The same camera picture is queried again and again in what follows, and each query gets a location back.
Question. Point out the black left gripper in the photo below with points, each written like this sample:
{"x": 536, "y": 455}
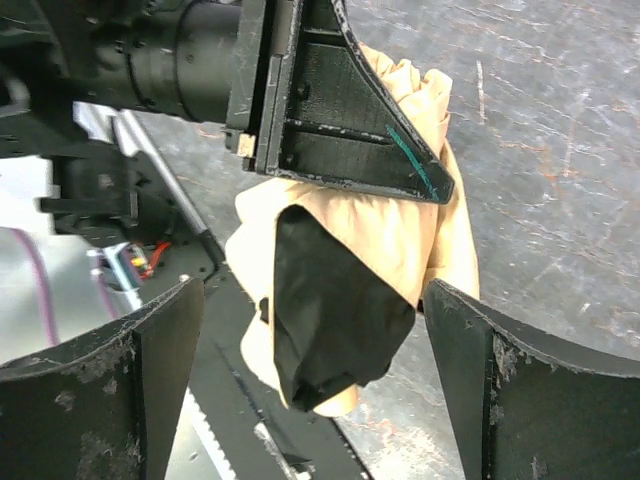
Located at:
{"x": 305, "y": 104}

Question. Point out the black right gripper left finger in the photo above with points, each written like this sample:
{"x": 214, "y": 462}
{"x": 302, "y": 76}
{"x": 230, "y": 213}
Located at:
{"x": 105, "y": 404}

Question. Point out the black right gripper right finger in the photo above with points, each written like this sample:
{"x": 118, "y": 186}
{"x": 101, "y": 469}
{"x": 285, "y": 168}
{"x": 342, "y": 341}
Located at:
{"x": 526, "y": 404}

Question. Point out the beige folding umbrella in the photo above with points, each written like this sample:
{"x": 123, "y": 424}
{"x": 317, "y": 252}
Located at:
{"x": 336, "y": 276}

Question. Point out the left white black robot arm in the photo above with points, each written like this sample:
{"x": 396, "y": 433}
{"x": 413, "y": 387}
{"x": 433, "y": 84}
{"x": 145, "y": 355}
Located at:
{"x": 164, "y": 57}

